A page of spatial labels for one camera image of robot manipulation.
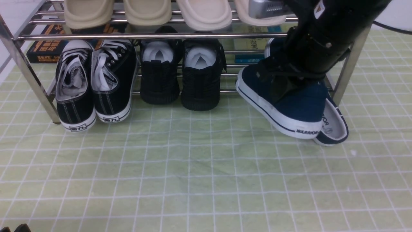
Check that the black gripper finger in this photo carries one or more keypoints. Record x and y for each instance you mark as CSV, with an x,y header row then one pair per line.
x,y
22,228

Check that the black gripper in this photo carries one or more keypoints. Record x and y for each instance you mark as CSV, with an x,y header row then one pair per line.
x,y
295,68

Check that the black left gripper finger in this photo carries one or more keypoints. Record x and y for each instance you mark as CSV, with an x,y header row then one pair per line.
x,y
5,229

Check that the navy slip-on shoe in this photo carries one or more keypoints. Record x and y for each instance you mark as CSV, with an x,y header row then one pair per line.
x,y
259,91
334,124

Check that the stainless steel shoe rack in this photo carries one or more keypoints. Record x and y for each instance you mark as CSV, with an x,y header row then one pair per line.
x,y
14,42

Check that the cream slipper far right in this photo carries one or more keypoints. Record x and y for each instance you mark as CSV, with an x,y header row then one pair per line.
x,y
242,12

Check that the cream slipper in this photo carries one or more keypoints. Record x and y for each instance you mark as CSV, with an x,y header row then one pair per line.
x,y
206,15
242,12

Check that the black knit shoe right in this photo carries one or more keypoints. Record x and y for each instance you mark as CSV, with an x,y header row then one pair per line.
x,y
203,63

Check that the black knit shoe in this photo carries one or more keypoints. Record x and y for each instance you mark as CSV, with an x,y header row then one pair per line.
x,y
203,63
159,59

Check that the black canvas sneaker left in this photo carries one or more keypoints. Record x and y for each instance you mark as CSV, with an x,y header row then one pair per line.
x,y
73,94

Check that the black canvas sneaker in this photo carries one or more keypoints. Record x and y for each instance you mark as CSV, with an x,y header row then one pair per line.
x,y
73,94
114,69

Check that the black knit shoe left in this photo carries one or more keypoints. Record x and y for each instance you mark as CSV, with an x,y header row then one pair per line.
x,y
159,59

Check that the green checkered tablecloth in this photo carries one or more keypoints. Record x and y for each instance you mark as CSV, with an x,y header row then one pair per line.
x,y
167,169

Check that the beige slipper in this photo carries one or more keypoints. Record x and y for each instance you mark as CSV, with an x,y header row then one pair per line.
x,y
80,14
147,12

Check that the black orange book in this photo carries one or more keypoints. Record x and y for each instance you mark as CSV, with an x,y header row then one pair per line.
x,y
49,51

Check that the black canvas sneaker right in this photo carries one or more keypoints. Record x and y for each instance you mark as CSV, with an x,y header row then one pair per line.
x,y
114,69

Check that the beige slipper far left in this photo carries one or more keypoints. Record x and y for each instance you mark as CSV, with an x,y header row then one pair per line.
x,y
80,14

